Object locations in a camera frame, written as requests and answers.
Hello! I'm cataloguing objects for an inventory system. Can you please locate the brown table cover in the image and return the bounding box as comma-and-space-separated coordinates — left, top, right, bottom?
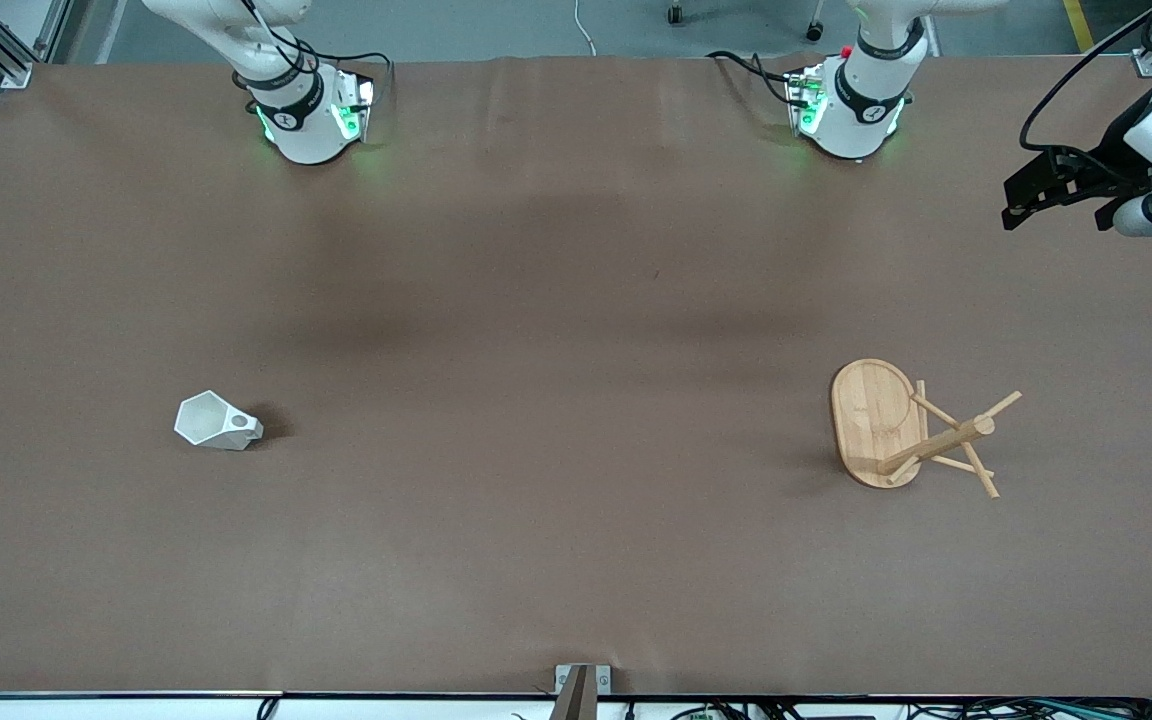
0, 55, 1152, 699

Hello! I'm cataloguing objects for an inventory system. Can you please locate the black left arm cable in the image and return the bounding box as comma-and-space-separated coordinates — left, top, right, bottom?
1020, 0, 1152, 156

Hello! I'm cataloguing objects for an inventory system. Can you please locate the metal table edge bracket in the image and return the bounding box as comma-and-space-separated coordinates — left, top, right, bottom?
553, 663, 613, 720

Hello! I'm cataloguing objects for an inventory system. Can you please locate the black right base cable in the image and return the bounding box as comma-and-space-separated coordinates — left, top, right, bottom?
281, 38, 397, 113

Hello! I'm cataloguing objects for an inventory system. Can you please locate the black base cable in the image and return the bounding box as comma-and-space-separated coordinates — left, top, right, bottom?
281, 38, 397, 113
706, 48, 799, 109

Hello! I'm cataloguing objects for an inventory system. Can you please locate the black left base cable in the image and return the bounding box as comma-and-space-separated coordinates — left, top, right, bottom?
706, 48, 799, 109

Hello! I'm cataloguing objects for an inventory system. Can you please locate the white angular cup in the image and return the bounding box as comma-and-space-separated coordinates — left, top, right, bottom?
174, 390, 265, 452

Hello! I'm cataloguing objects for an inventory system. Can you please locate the wooden cup rack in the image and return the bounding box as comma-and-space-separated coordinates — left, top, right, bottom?
830, 358, 1024, 500

